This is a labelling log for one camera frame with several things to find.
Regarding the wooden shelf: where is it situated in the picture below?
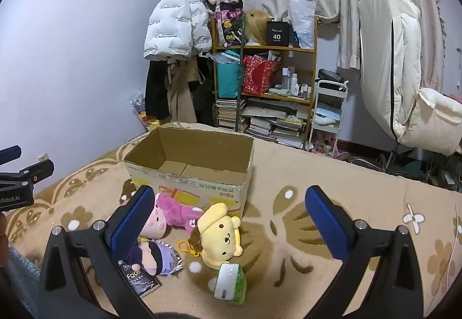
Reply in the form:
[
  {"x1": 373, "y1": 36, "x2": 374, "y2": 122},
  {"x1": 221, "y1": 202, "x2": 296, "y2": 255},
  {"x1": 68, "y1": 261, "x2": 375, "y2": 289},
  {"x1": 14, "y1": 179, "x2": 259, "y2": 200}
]
[{"x1": 212, "y1": 14, "x2": 318, "y2": 151}]

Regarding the blue-grey cloth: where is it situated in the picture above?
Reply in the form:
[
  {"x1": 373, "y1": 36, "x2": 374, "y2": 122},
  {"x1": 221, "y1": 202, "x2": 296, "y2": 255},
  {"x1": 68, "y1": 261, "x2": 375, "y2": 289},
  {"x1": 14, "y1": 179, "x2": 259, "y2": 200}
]
[{"x1": 0, "y1": 246, "x2": 41, "y2": 307}]

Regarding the teal bag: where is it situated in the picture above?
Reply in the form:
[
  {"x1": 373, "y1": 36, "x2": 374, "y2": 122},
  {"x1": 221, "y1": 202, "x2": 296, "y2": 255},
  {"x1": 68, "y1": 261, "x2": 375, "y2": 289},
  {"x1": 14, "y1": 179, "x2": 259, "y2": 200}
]
[{"x1": 216, "y1": 52, "x2": 242, "y2": 99}]

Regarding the blonde wig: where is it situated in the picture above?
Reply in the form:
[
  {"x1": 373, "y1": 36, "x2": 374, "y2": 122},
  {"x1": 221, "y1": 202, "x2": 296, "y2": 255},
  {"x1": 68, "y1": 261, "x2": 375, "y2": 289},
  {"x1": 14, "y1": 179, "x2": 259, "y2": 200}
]
[{"x1": 245, "y1": 9, "x2": 273, "y2": 46}]

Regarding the black coat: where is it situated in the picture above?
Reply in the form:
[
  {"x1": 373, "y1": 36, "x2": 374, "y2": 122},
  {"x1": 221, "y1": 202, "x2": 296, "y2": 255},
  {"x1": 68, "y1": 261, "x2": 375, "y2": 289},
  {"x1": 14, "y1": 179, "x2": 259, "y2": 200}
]
[
  {"x1": 145, "y1": 59, "x2": 170, "y2": 121},
  {"x1": 188, "y1": 52, "x2": 217, "y2": 126}
]

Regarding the cardboard box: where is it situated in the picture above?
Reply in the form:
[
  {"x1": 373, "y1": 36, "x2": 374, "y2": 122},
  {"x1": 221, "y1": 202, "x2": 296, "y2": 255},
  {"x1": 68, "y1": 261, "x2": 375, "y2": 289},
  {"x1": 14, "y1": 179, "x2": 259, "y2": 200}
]
[{"x1": 123, "y1": 127, "x2": 255, "y2": 219}]

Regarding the yellow dog plush toy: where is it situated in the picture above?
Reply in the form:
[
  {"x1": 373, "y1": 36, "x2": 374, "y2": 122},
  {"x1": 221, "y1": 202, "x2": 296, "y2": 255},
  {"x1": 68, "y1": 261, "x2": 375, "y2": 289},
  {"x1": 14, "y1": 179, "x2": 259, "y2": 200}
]
[{"x1": 178, "y1": 203, "x2": 242, "y2": 267}]

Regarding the stack of books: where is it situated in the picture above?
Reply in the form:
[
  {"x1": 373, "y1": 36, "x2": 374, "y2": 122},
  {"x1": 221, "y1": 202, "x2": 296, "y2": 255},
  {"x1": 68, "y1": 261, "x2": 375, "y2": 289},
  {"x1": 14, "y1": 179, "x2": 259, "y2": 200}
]
[{"x1": 216, "y1": 99, "x2": 247, "y2": 130}]

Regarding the row of cosmetic bottles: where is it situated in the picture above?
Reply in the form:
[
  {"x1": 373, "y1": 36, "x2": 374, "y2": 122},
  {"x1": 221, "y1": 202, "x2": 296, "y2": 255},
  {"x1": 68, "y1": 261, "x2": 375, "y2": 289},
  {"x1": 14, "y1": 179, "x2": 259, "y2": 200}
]
[{"x1": 282, "y1": 66, "x2": 313, "y2": 96}]

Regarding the light blue cloth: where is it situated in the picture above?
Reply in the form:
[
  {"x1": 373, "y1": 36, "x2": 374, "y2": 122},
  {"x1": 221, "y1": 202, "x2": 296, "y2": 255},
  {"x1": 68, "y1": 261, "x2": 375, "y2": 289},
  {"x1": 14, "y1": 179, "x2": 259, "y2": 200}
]
[{"x1": 313, "y1": 107, "x2": 342, "y2": 125}]

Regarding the red bag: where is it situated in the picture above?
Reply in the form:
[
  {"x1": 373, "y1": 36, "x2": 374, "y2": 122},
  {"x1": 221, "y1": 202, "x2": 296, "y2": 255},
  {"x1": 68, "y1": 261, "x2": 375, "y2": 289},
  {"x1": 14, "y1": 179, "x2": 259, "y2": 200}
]
[{"x1": 243, "y1": 55, "x2": 280, "y2": 95}]

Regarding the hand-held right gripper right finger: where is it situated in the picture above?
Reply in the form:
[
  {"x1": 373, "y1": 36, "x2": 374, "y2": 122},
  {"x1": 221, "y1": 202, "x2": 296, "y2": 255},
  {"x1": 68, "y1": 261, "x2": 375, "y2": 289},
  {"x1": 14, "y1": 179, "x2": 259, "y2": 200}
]
[{"x1": 304, "y1": 185, "x2": 424, "y2": 319}]

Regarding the black tissue pack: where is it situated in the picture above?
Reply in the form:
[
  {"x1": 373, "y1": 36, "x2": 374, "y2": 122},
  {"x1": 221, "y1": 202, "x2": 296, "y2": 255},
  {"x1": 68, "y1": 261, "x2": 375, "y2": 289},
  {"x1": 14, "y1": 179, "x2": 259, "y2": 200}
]
[{"x1": 117, "y1": 259, "x2": 161, "y2": 298}]

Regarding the pile of books and papers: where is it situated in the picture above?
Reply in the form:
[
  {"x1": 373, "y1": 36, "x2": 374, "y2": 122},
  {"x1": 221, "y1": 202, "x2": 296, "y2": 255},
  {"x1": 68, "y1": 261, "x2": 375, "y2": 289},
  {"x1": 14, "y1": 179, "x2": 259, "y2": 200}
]
[{"x1": 243, "y1": 102, "x2": 311, "y2": 150}]

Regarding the cream padded recliner chair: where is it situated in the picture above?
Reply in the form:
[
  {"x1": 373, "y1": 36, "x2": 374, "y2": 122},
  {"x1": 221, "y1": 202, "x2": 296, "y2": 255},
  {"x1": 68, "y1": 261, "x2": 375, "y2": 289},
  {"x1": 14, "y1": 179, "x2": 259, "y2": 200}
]
[{"x1": 357, "y1": 0, "x2": 462, "y2": 175}]

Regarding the black box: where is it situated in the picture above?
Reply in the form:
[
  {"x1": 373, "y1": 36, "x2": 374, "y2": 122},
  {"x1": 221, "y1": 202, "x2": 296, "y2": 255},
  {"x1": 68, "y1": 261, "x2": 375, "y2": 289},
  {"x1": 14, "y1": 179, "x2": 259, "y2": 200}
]
[{"x1": 267, "y1": 20, "x2": 290, "y2": 47}]

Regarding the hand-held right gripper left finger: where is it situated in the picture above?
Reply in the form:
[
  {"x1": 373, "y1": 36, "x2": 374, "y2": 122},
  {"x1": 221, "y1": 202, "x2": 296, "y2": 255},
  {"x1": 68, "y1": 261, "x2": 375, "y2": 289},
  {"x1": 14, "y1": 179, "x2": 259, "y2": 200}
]
[{"x1": 38, "y1": 185, "x2": 157, "y2": 319}]

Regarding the pale pink plush doll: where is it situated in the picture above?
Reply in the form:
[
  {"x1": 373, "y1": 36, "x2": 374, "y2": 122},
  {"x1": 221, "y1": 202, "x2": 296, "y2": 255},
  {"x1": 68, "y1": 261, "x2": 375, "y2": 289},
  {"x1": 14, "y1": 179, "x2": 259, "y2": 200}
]
[{"x1": 139, "y1": 205, "x2": 167, "y2": 238}]

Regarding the heap of snack bags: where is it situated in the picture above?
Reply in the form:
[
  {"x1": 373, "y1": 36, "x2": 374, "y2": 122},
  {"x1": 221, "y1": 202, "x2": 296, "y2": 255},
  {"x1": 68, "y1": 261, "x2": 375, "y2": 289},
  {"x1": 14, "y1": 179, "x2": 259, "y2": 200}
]
[{"x1": 130, "y1": 90, "x2": 161, "y2": 132}]

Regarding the pink bear plush toy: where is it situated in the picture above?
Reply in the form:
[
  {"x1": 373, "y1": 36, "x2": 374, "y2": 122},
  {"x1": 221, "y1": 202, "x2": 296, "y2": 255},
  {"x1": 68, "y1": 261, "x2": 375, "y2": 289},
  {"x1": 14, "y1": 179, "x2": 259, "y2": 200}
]
[{"x1": 155, "y1": 192, "x2": 204, "y2": 233}]

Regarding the purple haired plush doll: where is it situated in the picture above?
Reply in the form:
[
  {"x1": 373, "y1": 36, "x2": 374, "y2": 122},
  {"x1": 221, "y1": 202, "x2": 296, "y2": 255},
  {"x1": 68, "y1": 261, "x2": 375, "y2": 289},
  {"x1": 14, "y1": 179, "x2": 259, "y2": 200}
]
[{"x1": 124, "y1": 240, "x2": 185, "y2": 276}]

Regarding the white trolley cart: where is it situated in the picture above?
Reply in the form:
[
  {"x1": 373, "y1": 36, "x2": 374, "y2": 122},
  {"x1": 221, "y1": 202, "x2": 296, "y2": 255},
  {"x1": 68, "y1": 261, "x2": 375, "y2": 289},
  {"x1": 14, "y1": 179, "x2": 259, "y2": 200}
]
[{"x1": 308, "y1": 80, "x2": 350, "y2": 157}]

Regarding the black pouch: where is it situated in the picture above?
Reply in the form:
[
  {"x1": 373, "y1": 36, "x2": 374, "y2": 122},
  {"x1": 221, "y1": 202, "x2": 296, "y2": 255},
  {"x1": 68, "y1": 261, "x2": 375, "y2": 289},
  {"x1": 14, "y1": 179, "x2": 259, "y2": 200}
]
[{"x1": 317, "y1": 68, "x2": 345, "y2": 84}]

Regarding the white plastic bag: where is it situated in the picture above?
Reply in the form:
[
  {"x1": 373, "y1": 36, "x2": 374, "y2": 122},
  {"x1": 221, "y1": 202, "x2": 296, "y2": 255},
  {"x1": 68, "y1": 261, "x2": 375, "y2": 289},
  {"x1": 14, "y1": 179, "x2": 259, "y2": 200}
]
[{"x1": 289, "y1": 0, "x2": 316, "y2": 50}]

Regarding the white puffer jacket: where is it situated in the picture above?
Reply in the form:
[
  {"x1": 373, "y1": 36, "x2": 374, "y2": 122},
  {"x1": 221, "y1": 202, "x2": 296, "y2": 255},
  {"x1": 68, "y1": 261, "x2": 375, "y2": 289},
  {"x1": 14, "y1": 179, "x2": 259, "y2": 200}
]
[{"x1": 144, "y1": 0, "x2": 213, "y2": 61}]

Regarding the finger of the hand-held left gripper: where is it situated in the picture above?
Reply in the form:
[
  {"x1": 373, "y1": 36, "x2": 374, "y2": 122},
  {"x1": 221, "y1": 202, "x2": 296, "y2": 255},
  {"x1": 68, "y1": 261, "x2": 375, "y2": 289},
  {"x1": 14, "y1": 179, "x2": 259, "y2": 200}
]
[
  {"x1": 0, "y1": 145, "x2": 22, "y2": 166},
  {"x1": 0, "y1": 155, "x2": 55, "y2": 187}
]

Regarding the beige trench coat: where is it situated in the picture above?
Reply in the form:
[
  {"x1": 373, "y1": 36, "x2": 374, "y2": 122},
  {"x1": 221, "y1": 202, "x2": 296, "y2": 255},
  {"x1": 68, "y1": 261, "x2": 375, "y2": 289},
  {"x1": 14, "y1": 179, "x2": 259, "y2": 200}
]
[{"x1": 164, "y1": 59, "x2": 203, "y2": 125}]

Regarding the green tissue pack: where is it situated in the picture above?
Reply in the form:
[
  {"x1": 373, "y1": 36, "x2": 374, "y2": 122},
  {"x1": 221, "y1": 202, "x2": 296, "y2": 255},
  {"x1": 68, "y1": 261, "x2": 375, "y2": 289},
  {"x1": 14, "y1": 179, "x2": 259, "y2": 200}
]
[{"x1": 214, "y1": 263, "x2": 248, "y2": 305}]

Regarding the purple black printed bag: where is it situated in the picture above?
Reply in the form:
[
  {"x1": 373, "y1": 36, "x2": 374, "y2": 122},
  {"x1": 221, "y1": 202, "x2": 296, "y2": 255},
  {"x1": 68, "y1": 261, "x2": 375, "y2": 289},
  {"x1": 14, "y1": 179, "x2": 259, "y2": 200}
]
[{"x1": 216, "y1": 0, "x2": 245, "y2": 47}]

